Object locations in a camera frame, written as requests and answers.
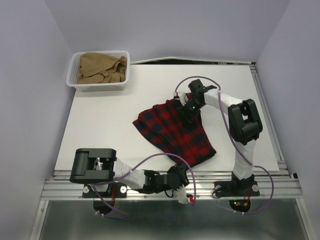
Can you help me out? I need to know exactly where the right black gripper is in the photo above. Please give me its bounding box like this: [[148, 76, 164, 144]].
[[176, 99, 205, 127]]

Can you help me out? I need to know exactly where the red plaid pleated skirt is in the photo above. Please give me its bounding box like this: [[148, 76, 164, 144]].
[[132, 99, 217, 167]]

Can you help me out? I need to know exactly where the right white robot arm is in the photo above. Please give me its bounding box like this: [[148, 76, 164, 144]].
[[173, 76, 263, 195]]

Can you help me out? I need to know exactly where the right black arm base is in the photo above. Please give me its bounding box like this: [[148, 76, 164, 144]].
[[212, 173, 260, 199]]

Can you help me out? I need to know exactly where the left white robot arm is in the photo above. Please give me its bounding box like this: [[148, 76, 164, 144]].
[[69, 148, 189, 197]]

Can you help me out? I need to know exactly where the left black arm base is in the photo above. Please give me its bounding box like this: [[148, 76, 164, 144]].
[[82, 182, 128, 199]]

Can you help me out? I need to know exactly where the white plastic laundry basket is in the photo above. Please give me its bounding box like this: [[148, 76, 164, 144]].
[[66, 50, 130, 92]]

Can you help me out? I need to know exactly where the tan folded skirt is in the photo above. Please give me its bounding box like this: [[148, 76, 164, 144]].
[[77, 52, 128, 84]]

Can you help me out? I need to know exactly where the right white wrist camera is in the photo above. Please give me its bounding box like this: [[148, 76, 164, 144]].
[[173, 91, 189, 106]]

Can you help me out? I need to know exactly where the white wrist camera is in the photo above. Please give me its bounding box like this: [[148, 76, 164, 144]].
[[175, 185, 190, 205], [173, 91, 189, 106]]

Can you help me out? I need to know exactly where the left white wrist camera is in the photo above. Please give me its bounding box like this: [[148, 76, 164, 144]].
[[175, 185, 190, 205]]

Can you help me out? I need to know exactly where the aluminium rail frame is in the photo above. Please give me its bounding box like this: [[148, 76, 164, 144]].
[[35, 60, 315, 240]]

